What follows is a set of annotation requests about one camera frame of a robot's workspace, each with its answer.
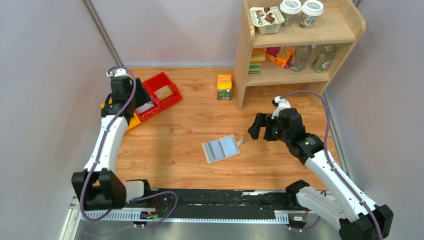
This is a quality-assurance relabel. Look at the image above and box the grey translucent card holder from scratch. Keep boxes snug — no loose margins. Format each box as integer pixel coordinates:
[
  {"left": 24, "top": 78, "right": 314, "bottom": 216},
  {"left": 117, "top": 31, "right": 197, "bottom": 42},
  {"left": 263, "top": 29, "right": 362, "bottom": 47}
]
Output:
[{"left": 201, "top": 134, "right": 244, "bottom": 164}]

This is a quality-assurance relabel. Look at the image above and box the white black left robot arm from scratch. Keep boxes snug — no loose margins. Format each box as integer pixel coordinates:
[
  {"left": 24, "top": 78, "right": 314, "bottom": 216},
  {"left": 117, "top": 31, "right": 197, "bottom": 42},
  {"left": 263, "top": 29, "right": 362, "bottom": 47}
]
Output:
[{"left": 71, "top": 75, "right": 150, "bottom": 211}]

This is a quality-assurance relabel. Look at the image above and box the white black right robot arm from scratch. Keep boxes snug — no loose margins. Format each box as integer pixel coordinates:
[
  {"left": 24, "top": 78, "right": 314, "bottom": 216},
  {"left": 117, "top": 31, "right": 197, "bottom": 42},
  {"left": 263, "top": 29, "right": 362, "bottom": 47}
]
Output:
[{"left": 247, "top": 108, "right": 394, "bottom": 240}]

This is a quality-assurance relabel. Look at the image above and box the gold credit card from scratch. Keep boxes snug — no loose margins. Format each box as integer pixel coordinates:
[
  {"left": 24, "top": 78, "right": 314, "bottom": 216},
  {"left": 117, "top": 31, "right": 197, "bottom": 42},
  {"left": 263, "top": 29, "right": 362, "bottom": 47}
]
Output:
[{"left": 154, "top": 85, "right": 174, "bottom": 101}]

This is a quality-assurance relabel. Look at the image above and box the red far plastic bin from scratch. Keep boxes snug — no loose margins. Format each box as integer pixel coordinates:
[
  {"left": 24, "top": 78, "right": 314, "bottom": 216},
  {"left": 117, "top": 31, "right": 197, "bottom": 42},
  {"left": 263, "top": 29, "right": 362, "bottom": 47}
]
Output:
[{"left": 143, "top": 72, "right": 182, "bottom": 109}]

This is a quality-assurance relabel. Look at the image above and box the red plastic bin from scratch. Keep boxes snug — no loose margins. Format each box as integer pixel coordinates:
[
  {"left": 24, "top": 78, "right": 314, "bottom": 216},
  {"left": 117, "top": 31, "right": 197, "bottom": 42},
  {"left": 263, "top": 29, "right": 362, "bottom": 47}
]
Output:
[
  {"left": 143, "top": 72, "right": 182, "bottom": 109},
  {"left": 134, "top": 96, "right": 162, "bottom": 122}
]

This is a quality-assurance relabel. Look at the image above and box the yellow plastic bin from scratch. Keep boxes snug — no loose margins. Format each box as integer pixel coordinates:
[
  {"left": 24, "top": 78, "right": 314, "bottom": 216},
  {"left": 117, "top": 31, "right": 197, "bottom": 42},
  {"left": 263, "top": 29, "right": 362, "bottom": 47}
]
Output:
[{"left": 100, "top": 102, "right": 143, "bottom": 133}]

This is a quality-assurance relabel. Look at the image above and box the red middle plastic bin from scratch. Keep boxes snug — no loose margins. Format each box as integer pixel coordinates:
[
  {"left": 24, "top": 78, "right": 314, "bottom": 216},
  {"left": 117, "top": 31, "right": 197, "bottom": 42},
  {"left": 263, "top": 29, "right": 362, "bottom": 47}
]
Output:
[{"left": 134, "top": 96, "right": 162, "bottom": 122}]

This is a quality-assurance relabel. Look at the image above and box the yellow green juice carton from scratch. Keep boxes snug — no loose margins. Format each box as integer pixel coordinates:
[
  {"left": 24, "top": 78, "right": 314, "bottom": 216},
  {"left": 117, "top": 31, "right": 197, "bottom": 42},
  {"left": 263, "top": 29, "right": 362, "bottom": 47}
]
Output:
[{"left": 217, "top": 74, "right": 233, "bottom": 101}]

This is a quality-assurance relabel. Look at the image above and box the yellow green sponge stack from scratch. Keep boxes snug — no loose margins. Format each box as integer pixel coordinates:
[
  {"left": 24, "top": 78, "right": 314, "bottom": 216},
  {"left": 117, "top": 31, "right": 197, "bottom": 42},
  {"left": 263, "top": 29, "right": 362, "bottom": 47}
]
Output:
[{"left": 248, "top": 47, "right": 266, "bottom": 74}]

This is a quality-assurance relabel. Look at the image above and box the orange snack box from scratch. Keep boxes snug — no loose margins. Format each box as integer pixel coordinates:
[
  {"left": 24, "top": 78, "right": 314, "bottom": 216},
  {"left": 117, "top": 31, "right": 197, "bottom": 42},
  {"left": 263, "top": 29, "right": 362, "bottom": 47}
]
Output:
[{"left": 265, "top": 46, "right": 295, "bottom": 69}]

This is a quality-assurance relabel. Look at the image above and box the wooden shelf unit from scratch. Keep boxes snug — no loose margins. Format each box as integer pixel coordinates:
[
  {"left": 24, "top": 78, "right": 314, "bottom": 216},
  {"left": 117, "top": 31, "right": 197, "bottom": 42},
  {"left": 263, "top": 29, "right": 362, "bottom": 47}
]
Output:
[{"left": 233, "top": 0, "right": 367, "bottom": 110}]

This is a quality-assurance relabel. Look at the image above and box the left clear plastic bottle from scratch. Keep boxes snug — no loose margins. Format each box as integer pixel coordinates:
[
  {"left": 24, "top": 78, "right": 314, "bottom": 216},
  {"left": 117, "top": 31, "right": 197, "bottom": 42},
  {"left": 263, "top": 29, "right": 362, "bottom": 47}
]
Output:
[{"left": 289, "top": 45, "right": 313, "bottom": 72}]

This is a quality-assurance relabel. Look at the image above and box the clear plastic bottle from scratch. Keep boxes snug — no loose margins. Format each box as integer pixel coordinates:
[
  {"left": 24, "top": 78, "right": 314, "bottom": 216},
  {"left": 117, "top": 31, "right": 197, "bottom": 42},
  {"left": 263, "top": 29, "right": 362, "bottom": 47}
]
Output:
[
  {"left": 289, "top": 45, "right": 313, "bottom": 72},
  {"left": 311, "top": 44, "right": 337, "bottom": 73}
]

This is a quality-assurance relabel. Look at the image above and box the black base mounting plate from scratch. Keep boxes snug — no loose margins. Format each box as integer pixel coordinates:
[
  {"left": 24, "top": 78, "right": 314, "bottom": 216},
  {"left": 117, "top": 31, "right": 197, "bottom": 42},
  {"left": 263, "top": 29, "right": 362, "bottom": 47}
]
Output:
[{"left": 125, "top": 188, "right": 307, "bottom": 220}]

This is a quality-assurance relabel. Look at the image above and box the right clear plastic bottle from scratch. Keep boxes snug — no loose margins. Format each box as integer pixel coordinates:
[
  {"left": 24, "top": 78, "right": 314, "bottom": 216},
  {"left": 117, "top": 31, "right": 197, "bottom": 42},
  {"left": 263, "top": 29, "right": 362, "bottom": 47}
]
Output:
[{"left": 311, "top": 44, "right": 337, "bottom": 73}]

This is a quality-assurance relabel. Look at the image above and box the Chobani yogurt cup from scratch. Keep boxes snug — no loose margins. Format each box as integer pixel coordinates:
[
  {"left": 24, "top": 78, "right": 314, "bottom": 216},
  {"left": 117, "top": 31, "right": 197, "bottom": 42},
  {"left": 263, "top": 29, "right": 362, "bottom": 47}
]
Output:
[{"left": 249, "top": 6, "right": 285, "bottom": 35}]

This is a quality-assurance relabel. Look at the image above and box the left white-lidded paper cup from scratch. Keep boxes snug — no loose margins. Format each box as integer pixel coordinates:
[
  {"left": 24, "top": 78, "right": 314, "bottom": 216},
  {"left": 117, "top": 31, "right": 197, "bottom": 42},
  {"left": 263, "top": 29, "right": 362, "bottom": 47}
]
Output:
[{"left": 279, "top": 0, "right": 302, "bottom": 27}]

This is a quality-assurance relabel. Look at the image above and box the white-lidded paper cup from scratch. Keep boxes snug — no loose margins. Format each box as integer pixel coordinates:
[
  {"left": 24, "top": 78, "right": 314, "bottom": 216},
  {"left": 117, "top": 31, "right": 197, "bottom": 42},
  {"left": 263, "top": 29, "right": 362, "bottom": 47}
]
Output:
[
  {"left": 279, "top": 0, "right": 302, "bottom": 27},
  {"left": 299, "top": 0, "right": 324, "bottom": 29}
]

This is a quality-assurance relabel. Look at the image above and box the right white-lidded paper cup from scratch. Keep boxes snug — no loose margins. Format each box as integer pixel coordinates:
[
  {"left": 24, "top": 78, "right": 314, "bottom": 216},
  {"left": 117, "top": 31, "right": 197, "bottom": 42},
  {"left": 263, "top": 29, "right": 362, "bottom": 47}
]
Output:
[{"left": 299, "top": 0, "right": 324, "bottom": 29}]

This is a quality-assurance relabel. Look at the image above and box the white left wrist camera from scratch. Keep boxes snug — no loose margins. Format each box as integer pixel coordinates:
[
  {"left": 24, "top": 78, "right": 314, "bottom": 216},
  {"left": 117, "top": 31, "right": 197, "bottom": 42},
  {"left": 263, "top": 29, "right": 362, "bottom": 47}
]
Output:
[{"left": 106, "top": 67, "right": 130, "bottom": 78}]

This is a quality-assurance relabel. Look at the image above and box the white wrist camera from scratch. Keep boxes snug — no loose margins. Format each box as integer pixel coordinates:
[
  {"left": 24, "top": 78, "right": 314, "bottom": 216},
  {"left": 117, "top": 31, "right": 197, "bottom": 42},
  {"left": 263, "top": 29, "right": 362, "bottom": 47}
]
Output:
[
  {"left": 106, "top": 67, "right": 130, "bottom": 78},
  {"left": 271, "top": 96, "right": 291, "bottom": 119}
]

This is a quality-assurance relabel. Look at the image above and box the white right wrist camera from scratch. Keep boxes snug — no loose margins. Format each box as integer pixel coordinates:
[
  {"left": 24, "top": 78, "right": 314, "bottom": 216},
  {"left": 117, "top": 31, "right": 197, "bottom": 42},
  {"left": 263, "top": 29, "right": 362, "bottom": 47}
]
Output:
[{"left": 271, "top": 96, "right": 291, "bottom": 119}]

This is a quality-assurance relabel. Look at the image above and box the aluminium frame rail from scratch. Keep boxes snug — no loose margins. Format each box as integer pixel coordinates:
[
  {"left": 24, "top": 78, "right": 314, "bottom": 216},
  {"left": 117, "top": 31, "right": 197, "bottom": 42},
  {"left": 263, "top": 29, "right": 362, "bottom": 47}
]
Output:
[{"left": 59, "top": 187, "right": 382, "bottom": 240}]

